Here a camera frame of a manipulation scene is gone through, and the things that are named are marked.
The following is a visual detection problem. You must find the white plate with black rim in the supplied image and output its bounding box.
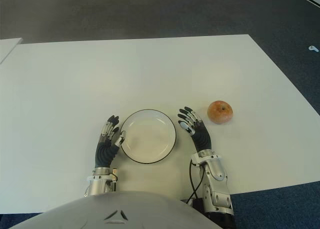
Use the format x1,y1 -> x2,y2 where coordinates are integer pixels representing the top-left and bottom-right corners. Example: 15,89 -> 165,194
119,109 -> 179,164

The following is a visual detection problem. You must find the red yellow apple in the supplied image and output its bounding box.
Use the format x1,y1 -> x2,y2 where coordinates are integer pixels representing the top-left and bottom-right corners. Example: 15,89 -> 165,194
207,100 -> 235,125

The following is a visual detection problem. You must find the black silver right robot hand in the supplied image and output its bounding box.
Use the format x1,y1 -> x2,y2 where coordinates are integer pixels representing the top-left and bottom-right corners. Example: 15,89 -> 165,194
176,106 -> 213,154

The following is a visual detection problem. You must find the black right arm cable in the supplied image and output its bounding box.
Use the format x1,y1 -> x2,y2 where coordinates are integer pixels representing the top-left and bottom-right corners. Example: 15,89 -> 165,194
188,159 -> 208,202

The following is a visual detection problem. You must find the grey robot torso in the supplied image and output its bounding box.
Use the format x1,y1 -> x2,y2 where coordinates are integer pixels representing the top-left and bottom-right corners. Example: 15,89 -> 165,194
9,190 -> 226,229

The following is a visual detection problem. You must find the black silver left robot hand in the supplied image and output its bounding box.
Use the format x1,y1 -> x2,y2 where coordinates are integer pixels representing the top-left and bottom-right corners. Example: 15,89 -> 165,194
94,115 -> 126,169

